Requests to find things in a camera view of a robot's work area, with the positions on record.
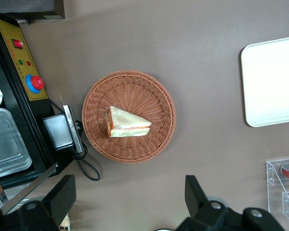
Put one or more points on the grey flat board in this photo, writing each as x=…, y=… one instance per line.
x=26, y=7

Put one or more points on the round brown wicker basket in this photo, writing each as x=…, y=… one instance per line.
x=139, y=91

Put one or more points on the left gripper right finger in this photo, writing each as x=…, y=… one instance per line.
x=195, y=195

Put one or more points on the clear bag of puffed snacks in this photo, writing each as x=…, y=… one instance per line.
x=65, y=223

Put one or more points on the black sealing machine yellow panel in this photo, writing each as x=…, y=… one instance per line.
x=21, y=53

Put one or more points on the triangular sandwich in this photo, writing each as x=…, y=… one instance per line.
x=125, y=120

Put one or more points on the beige rectangular tray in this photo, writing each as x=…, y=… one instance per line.
x=272, y=81

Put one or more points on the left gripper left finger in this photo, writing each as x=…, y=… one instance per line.
x=62, y=192

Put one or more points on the large shiny food container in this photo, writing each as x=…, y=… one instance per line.
x=7, y=144

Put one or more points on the clear acrylic bottle rack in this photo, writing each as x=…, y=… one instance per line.
x=271, y=175

